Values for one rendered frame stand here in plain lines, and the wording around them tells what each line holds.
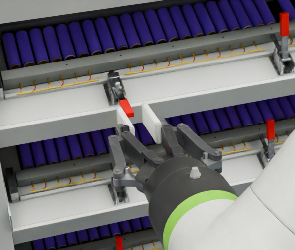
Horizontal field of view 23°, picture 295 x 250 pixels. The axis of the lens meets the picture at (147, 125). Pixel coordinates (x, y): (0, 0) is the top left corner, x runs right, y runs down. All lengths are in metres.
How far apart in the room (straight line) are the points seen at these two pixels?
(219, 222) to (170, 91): 0.47
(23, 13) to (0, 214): 0.34
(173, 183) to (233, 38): 0.45
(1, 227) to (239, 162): 0.41
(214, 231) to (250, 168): 0.62
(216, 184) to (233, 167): 0.52
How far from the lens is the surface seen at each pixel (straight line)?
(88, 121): 1.05
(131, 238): 1.34
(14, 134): 1.04
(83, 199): 1.18
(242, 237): 0.61
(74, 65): 1.06
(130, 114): 0.99
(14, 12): 0.94
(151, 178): 0.78
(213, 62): 1.11
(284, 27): 1.11
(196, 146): 0.86
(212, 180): 0.73
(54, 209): 1.17
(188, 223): 0.67
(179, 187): 0.72
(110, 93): 1.04
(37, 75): 1.05
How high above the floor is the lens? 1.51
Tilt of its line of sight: 38 degrees down
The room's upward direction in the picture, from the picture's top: straight up
